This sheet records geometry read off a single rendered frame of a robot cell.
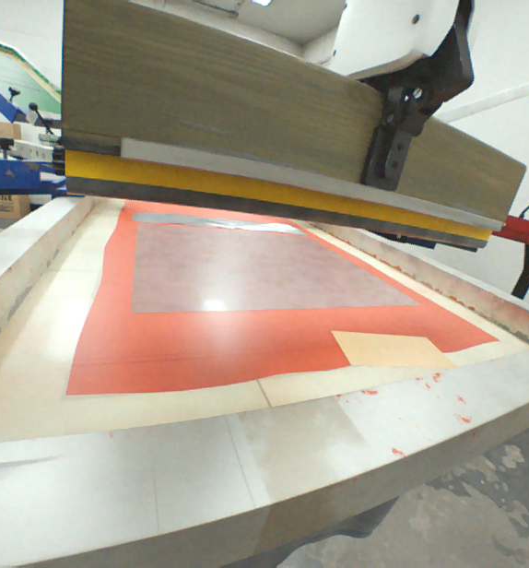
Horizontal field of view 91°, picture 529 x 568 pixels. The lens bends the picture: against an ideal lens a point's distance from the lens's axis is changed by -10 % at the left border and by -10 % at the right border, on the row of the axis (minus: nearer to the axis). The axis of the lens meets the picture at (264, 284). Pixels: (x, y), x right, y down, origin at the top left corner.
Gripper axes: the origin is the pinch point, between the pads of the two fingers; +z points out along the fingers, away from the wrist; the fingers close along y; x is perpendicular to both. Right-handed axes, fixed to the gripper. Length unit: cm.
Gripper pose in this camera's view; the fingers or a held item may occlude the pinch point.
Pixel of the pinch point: (369, 159)
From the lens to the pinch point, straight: 25.1
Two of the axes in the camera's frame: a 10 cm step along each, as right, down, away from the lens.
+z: -1.8, 9.1, 3.8
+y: 3.6, 4.2, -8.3
